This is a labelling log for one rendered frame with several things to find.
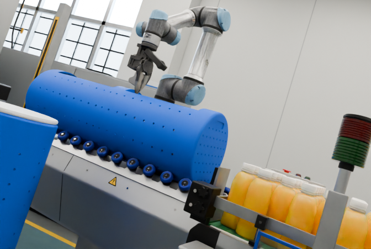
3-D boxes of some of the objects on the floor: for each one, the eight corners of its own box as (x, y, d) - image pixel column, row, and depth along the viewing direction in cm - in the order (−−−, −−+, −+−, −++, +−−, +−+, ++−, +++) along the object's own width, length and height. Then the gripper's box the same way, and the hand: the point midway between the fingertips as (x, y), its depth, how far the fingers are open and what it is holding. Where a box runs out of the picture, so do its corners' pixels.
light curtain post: (-23, 255, 215) (66, 6, 228) (-18, 259, 212) (72, 7, 225) (-33, 257, 210) (59, 1, 223) (-28, 261, 207) (65, 3, 220)
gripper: (146, 47, 151) (130, 93, 149) (133, 40, 143) (117, 87, 141) (161, 51, 147) (146, 97, 145) (150, 42, 139) (133, 91, 137)
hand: (138, 91), depth 142 cm, fingers closed, pressing on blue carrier
